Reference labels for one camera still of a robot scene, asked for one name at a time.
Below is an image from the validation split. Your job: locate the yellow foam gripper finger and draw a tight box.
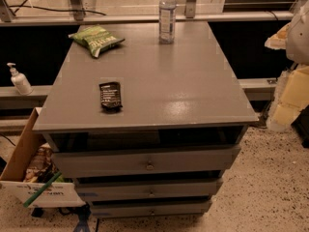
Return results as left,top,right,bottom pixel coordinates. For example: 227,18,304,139
265,23,290,50
267,65,309,131

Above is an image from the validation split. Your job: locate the black rxbar chocolate wrapper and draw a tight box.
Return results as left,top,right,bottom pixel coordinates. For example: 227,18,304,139
99,82,122,110

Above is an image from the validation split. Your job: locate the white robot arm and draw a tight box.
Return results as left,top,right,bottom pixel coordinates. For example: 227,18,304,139
265,4,309,131

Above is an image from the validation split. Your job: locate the clear plastic water bottle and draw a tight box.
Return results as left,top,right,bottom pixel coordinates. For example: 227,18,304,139
159,0,177,44

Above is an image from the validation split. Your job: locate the white pump soap bottle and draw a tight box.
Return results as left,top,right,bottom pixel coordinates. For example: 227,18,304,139
7,63,33,95

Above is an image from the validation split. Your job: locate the grey drawer cabinet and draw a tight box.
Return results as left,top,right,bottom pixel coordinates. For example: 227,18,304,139
34,21,257,218

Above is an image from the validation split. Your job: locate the green chip bag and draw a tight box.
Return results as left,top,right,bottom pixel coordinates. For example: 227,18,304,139
69,25,124,58

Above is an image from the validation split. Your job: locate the blue clamp under cabinet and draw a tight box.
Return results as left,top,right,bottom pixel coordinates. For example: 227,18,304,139
73,205,91,232

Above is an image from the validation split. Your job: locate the green stick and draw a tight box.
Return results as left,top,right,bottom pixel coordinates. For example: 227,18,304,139
23,171,62,208

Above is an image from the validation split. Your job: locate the cardboard box with snacks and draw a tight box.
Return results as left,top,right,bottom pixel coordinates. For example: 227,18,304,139
1,108,85,208

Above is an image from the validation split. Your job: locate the grey metal rail frame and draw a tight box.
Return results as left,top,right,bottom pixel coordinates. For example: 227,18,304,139
0,11,294,27

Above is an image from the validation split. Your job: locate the black cable on floor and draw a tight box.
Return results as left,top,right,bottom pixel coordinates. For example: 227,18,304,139
9,5,107,17

